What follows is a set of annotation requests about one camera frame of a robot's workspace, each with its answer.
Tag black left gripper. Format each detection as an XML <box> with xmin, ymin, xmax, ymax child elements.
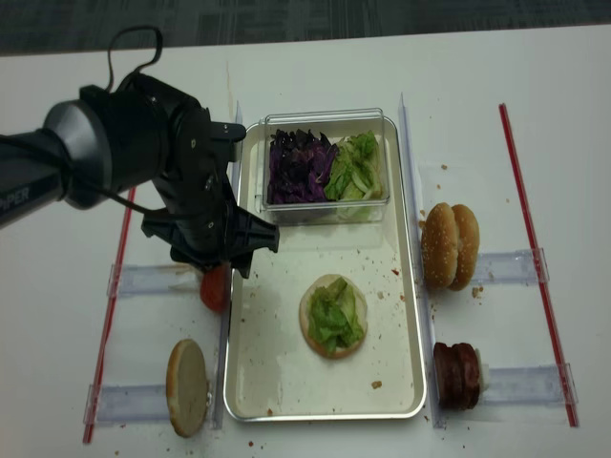
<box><xmin>114</xmin><ymin>73</ymin><xmax>280</xmax><ymax>280</ymax></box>

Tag red tomato slice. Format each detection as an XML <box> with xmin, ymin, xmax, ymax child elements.
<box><xmin>200</xmin><ymin>265</ymin><xmax>227</xmax><ymax>313</ymax></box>

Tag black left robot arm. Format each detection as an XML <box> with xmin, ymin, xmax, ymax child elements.
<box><xmin>1</xmin><ymin>72</ymin><xmax>280</xmax><ymax>277</ymax></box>

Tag lettuce leaf on bun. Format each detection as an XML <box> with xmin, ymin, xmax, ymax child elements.
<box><xmin>307</xmin><ymin>276</ymin><xmax>366</xmax><ymax>348</ymax></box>

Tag green lettuce in container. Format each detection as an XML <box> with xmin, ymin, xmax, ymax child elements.
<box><xmin>324</xmin><ymin>131</ymin><xmax>383</xmax><ymax>201</ymax></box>

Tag stack of meat slices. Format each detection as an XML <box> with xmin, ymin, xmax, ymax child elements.
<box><xmin>433</xmin><ymin>343</ymin><xmax>481</xmax><ymax>410</ymax></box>

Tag upper left clear holder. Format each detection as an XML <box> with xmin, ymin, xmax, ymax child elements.
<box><xmin>107</xmin><ymin>264</ymin><xmax>202</xmax><ymax>298</ymax></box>

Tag clear holder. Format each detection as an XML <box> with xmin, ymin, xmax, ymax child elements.
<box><xmin>107</xmin><ymin>264</ymin><xmax>202</xmax><ymax>298</ymax></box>
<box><xmin>478</xmin><ymin>364</ymin><xmax>579</xmax><ymax>406</ymax></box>
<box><xmin>471</xmin><ymin>248</ymin><xmax>549</xmax><ymax>285</ymax></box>
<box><xmin>83</xmin><ymin>385</ymin><xmax>170</xmax><ymax>426</ymax></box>

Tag left red straw strip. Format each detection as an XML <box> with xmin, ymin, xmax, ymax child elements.
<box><xmin>82</xmin><ymin>208</ymin><xmax>132</xmax><ymax>445</ymax></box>

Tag red straw strip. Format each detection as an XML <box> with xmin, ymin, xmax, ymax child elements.
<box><xmin>82</xmin><ymin>208</ymin><xmax>132</xmax><ymax>445</ymax></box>
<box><xmin>498</xmin><ymin>103</ymin><xmax>579</xmax><ymax>428</ymax></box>

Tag purple cabbage shreds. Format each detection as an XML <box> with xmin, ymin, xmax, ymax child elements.
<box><xmin>266</xmin><ymin>129</ymin><xmax>339</xmax><ymax>205</ymax></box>

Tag clear plastic salad container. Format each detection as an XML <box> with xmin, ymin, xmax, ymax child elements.
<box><xmin>255</xmin><ymin>108</ymin><xmax>390</xmax><ymax>225</ymax></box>

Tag white rectangular tray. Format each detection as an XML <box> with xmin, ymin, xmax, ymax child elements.
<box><xmin>223</xmin><ymin>118</ymin><xmax>427</xmax><ymax>422</ymax></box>

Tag upright pale bun half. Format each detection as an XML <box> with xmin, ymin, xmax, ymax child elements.
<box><xmin>166</xmin><ymin>339</ymin><xmax>208</xmax><ymax>438</ymax></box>

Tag bottom bun on tray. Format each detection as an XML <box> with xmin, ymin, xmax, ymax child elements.
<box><xmin>299</xmin><ymin>273</ymin><xmax>370</xmax><ymax>360</ymax></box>

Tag lower left clear holder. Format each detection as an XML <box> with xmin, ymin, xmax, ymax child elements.
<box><xmin>83</xmin><ymin>385</ymin><xmax>170</xmax><ymax>426</ymax></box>

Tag sesame bun front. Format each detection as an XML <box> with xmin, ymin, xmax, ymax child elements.
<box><xmin>421</xmin><ymin>202</ymin><xmax>459</xmax><ymax>289</ymax></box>

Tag sesame bun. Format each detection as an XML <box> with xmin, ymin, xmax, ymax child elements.
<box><xmin>421</xmin><ymin>202</ymin><xmax>459</xmax><ymax>289</ymax></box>
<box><xmin>449</xmin><ymin>204</ymin><xmax>480</xmax><ymax>291</ymax></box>

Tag sesame bun rear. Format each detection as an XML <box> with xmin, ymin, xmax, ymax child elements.
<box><xmin>449</xmin><ymin>204</ymin><xmax>480</xmax><ymax>291</ymax></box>

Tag white pusher block right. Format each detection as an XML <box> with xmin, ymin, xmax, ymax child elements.
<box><xmin>474</xmin><ymin>348</ymin><xmax>491</xmax><ymax>396</ymax></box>

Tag upper right clear holder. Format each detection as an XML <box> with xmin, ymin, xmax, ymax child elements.
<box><xmin>471</xmin><ymin>248</ymin><xmax>549</xmax><ymax>285</ymax></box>

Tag lower right clear holder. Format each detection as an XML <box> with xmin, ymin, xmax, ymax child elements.
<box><xmin>478</xmin><ymin>364</ymin><xmax>579</xmax><ymax>406</ymax></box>

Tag right red straw strip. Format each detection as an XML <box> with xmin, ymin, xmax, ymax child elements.
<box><xmin>498</xmin><ymin>103</ymin><xmax>579</xmax><ymax>428</ymax></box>

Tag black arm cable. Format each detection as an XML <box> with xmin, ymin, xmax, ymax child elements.
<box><xmin>60</xmin><ymin>26</ymin><xmax>166</xmax><ymax>221</ymax></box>

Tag left long clear rail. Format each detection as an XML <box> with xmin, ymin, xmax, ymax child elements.
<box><xmin>211</xmin><ymin>101</ymin><xmax>242</xmax><ymax>430</ymax></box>

